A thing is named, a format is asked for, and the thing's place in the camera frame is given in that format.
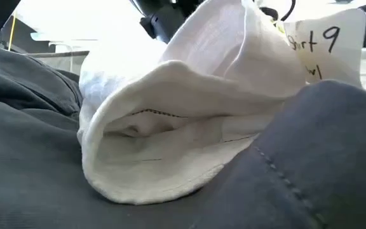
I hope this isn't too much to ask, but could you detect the black cable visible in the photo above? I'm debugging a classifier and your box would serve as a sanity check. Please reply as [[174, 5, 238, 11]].
[[280, 0, 297, 22]]

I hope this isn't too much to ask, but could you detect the grey desk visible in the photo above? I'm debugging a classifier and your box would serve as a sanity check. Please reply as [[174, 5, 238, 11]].
[[0, 17, 57, 53]]

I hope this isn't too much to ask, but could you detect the dark grey garment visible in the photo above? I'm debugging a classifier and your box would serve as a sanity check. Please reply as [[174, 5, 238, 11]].
[[189, 79, 366, 229]]

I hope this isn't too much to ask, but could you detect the thin yellow pole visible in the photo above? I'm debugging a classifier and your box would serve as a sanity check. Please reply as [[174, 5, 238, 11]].
[[7, 11, 17, 52]]

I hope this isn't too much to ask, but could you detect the white garment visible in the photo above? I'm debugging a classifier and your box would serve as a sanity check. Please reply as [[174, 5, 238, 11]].
[[76, 0, 308, 205]]

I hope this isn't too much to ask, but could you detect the yellow tag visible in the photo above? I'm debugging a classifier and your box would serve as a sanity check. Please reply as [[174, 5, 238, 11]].
[[270, 17, 286, 35]]

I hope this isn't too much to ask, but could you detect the white handwritten paper tag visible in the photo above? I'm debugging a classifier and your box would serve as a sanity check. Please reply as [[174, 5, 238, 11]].
[[283, 8, 366, 88]]

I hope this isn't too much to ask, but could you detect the dark green garment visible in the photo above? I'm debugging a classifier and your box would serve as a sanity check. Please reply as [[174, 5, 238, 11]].
[[0, 40, 266, 229]]

